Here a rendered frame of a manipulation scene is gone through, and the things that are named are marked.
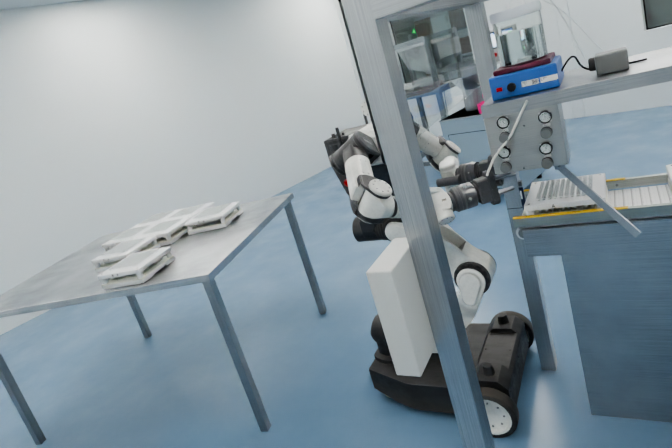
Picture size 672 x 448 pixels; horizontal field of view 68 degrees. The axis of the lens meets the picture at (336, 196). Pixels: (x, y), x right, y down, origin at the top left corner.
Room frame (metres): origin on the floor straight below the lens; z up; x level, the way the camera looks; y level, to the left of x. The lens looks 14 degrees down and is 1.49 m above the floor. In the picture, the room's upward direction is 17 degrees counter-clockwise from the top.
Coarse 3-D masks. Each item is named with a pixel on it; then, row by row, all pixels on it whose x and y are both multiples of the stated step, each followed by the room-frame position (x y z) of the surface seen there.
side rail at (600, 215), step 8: (632, 208) 1.38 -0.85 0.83; (640, 208) 1.37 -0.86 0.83; (648, 208) 1.36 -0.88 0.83; (656, 208) 1.35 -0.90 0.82; (664, 208) 1.33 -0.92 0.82; (552, 216) 1.50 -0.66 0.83; (560, 216) 1.48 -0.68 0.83; (568, 216) 1.47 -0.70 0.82; (576, 216) 1.46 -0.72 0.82; (584, 216) 1.45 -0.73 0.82; (592, 216) 1.44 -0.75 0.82; (600, 216) 1.42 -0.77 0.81; (608, 216) 1.41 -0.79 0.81; (624, 216) 1.39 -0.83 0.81; (632, 216) 1.38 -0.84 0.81; (640, 216) 1.37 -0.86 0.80; (520, 224) 1.55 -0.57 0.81; (528, 224) 1.54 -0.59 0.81; (536, 224) 1.53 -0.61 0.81; (544, 224) 1.51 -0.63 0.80; (552, 224) 1.50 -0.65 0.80
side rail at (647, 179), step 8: (640, 176) 1.60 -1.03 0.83; (648, 176) 1.58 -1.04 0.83; (656, 176) 1.56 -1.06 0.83; (664, 176) 1.55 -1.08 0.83; (608, 184) 1.64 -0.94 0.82; (616, 184) 1.63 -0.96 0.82; (624, 184) 1.62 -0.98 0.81; (632, 184) 1.60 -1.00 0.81; (640, 184) 1.59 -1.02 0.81; (648, 184) 1.58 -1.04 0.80; (528, 192) 1.78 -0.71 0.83
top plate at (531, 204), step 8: (600, 176) 1.62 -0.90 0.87; (536, 184) 1.73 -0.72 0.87; (600, 184) 1.54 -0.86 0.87; (536, 192) 1.65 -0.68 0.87; (600, 192) 1.48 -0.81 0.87; (528, 200) 1.60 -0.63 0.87; (544, 200) 1.55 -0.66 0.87; (552, 200) 1.53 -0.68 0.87; (560, 200) 1.51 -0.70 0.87; (568, 200) 1.49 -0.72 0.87; (576, 200) 1.47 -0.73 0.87; (584, 200) 1.46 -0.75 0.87; (592, 200) 1.45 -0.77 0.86; (528, 208) 1.55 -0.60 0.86; (536, 208) 1.54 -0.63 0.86; (544, 208) 1.52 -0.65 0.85; (552, 208) 1.51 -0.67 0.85
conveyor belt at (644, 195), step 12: (612, 192) 1.62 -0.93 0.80; (624, 192) 1.59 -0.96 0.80; (636, 192) 1.56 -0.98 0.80; (648, 192) 1.53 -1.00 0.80; (660, 192) 1.50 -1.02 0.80; (612, 204) 1.52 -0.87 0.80; (624, 204) 1.50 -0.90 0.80; (636, 204) 1.47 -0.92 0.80; (648, 204) 1.44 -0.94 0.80; (648, 216) 1.37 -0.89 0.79; (660, 216) 1.36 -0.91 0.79
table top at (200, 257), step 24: (240, 216) 2.79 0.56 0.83; (264, 216) 2.63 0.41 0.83; (96, 240) 3.37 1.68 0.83; (192, 240) 2.58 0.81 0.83; (216, 240) 2.44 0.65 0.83; (240, 240) 2.31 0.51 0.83; (72, 264) 2.87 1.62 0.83; (192, 264) 2.16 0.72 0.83; (216, 264) 2.06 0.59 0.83; (24, 288) 2.65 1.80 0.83; (48, 288) 2.50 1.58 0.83; (72, 288) 2.37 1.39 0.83; (96, 288) 2.24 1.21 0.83; (120, 288) 2.13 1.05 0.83; (144, 288) 2.07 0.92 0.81; (168, 288) 2.03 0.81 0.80; (0, 312) 2.35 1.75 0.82; (24, 312) 2.31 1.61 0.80
